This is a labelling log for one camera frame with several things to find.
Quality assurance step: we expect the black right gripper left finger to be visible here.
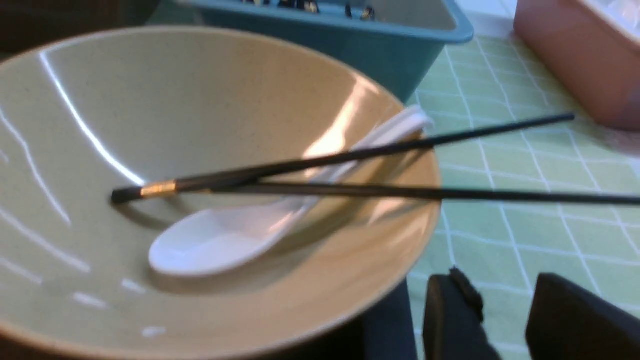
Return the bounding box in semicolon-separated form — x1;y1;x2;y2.
423;267;501;360

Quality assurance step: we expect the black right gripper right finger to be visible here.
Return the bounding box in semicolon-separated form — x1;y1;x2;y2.
525;273;640;360

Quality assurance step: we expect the black plain chopstick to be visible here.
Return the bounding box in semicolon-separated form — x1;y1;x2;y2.
208;182;640;207

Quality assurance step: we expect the white ceramic soup spoon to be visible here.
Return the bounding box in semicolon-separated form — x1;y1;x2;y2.
148;105;433;277

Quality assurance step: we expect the black chopstick gold band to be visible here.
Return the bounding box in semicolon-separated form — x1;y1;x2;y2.
109;112;576;205

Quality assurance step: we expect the beige noodle bowl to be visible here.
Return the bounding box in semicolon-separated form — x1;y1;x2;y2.
0;26;441;360

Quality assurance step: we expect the green checkered tablecloth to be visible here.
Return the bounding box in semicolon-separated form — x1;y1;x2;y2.
407;36;640;360

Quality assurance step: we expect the pink plastic container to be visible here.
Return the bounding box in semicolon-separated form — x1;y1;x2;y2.
513;0;640;132

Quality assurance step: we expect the blue plastic chopstick bin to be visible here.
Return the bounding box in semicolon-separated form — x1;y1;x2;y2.
148;0;474;102

